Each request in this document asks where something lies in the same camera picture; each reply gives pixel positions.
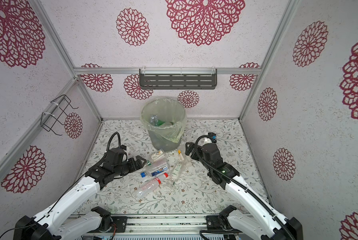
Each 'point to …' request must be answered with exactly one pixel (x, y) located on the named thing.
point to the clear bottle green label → (176, 172)
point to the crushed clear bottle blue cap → (156, 169)
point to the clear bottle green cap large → (172, 123)
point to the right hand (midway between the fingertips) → (192, 144)
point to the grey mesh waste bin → (157, 141)
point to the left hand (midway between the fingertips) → (140, 165)
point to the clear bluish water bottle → (153, 120)
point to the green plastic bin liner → (165, 116)
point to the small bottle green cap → (157, 156)
